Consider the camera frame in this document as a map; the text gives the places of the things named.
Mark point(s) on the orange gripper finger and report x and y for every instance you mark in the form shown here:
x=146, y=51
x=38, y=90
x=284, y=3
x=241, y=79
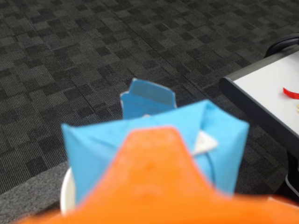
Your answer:
x=151, y=182

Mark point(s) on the blue paper-wrapped packet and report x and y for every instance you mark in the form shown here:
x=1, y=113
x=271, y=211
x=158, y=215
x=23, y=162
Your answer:
x=98, y=142

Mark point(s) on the blue paper bin label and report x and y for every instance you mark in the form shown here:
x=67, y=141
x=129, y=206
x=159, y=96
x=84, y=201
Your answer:
x=149, y=100

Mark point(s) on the paper cup with blue label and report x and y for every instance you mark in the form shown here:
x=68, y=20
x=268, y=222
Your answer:
x=67, y=191

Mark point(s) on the black foam border strip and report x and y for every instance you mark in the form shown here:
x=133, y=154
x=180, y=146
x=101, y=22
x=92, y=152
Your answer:
x=28, y=193

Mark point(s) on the white table with black edge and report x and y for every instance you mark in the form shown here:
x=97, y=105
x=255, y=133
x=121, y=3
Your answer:
x=268, y=93

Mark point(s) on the red paper strip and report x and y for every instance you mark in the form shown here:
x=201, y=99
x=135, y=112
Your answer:
x=290, y=93

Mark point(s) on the black curved chair base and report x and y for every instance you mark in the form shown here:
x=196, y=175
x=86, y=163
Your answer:
x=280, y=43

